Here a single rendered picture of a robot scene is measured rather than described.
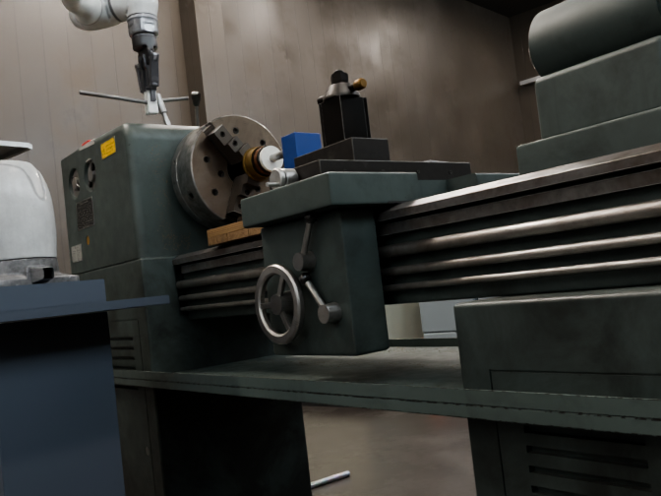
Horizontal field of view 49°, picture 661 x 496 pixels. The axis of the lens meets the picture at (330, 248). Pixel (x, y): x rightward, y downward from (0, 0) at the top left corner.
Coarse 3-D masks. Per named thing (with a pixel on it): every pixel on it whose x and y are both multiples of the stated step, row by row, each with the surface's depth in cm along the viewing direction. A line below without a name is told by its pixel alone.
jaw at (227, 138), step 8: (208, 128) 199; (216, 128) 197; (224, 128) 197; (208, 136) 198; (216, 136) 195; (224, 136) 197; (216, 144) 198; (224, 144) 197; (232, 144) 196; (240, 144) 197; (248, 144) 196; (224, 152) 199; (232, 152) 196; (240, 152) 195; (232, 160) 199; (240, 160) 197
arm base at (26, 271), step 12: (0, 264) 148; (12, 264) 148; (24, 264) 149; (36, 264) 150; (48, 264) 153; (0, 276) 148; (12, 276) 147; (24, 276) 148; (36, 276) 147; (48, 276) 150; (60, 276) 153; (72, 276) 155
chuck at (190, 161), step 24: (216, 120) 200; (240, 120) 205; (192, 144) 197; (264, 144) 209; (192, 168) 194; (216, 168) 199; (240, 168) 212; (192, 192) 197; (216, 192) 198; (216, 216) 198
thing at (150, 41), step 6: (138, 36) 217; (144, 36) 217; (150, 36) 218; (132, 42) 219; (138, 42) 217; (144, 42) 217; (150, 42) 218; (156, 42) 220; (138, 48) 219; (144, 48) 219; (150, 48) 218; (156, 48) 221; (138, 54) 223
